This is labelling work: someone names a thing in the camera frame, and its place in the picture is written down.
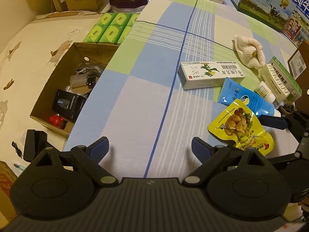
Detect green white medicine box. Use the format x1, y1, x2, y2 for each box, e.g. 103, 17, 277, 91
270, 56, 302, 103

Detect small white bottle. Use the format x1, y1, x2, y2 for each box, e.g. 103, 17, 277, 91
254, 81, 275, 104

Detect yellow snack packet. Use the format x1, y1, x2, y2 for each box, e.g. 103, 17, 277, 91
208, 99, 274, 156

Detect white vial tray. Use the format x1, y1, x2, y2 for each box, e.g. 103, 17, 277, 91
260, 64, 290, 103

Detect blue cream tube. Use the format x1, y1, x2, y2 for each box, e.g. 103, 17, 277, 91
217, 78, 281, 117

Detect white medicine box with birds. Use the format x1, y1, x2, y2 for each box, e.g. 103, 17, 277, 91
177, 61, 245, 90

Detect dark velvet scrunchie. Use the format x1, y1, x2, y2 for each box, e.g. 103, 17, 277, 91
278, 102, 295, 116

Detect red toy in box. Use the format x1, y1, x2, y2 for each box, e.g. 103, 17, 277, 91
49, 114, 67, 129

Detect black product box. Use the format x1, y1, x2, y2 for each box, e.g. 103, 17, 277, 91
52, 89, 86, 122

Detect brown white storage box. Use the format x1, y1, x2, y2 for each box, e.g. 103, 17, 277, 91
288, 40, 309, 114

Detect cream knitted cloth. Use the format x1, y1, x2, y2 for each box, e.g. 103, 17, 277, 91
233, 35, 266, 70

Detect checkered bed sheet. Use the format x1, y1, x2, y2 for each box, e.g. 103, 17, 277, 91
65, 0, 295, 178

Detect open cardboard box on floor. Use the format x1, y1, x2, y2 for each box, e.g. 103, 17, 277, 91
30, 43, 118, 136

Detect blue milk carton box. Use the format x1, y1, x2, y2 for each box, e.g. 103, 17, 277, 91
282, 0, 308, 47

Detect green milk carton box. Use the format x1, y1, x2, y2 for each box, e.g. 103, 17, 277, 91
230, 0, 296, 32

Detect green tissue packs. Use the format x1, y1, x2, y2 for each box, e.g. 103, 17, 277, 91
83, 13, 139, 44

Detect dark tray with items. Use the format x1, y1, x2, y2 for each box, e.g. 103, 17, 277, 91
110, 0, 148, 13

